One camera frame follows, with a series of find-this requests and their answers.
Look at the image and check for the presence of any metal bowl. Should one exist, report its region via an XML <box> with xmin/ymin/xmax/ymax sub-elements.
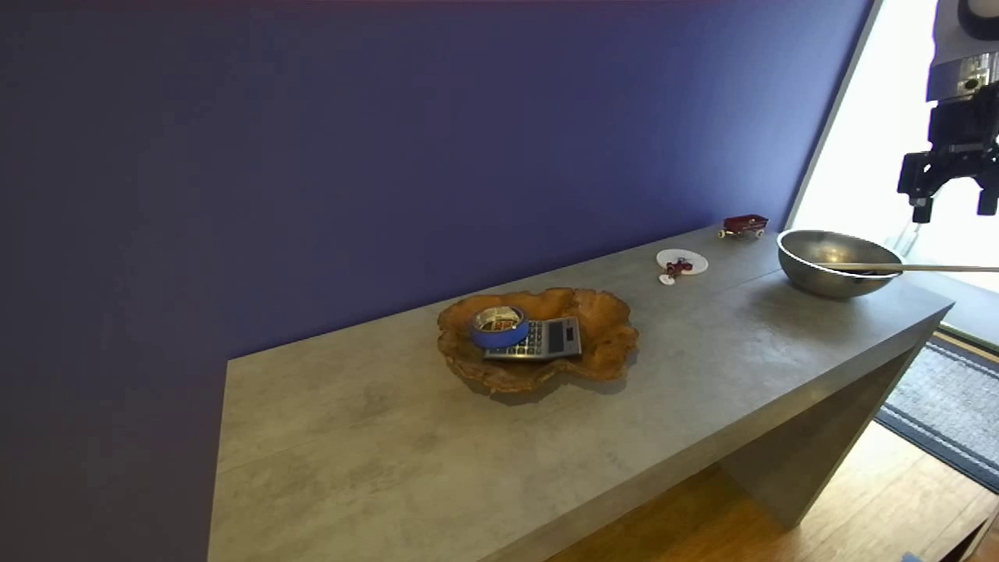
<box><xmin>776</xmin><ymin>229</ymin><xmax>905</xmax><ymax>300</ymax></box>

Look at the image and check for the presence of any wooden tray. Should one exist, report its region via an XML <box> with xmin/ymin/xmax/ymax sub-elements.
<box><xmin>436</xmin><ymin>286</ymin><xmax>640</xmax><ymax>395</ymax></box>

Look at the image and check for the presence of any wooden spoon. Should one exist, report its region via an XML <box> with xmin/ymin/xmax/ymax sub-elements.
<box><xmin>819</xmin><ymin>261</ymin><xmax>999</xmax><ymax>275</ymax></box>

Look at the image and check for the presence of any white round lid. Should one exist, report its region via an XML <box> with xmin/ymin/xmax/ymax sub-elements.
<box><xmin>656</xmin><ymin>248</ymin><xmax>709</xmax><ymax>276</ymax></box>

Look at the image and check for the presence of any grey door mat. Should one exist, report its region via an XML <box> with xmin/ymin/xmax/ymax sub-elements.
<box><xmin>874</xmin><ymin>340</ymin><xmax>999</xmax><ymax>494</ymax></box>

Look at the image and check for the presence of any red toy wagon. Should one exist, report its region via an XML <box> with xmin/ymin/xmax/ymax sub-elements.
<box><xmin>717</xmin><ymin>214</ymin><xmax>770</xmax><ymax>240</ymax></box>

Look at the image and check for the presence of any grey calculator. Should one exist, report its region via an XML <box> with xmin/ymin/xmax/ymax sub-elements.
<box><xmin>483</xmin><ymin>316</ymin><xmax>583</xmax><ymax>362</ymax></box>

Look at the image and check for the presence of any blue tape roll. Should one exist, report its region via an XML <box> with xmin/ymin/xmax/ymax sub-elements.
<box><xmin>469</xmin><ymin>305</ymin><xmax>531</xmax><ymax>350</ymax></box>

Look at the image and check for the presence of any window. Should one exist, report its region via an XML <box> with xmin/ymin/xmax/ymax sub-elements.
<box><xmin>783</xmin><ymin>0</ymin><xmax>999</xmax><ymax>294</ymax></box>

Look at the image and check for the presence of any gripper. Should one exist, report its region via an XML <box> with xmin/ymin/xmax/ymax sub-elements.
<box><xmin>897</xmin><ymin>95</ymin><xmax>999</xmax><ymax>225</ymax></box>

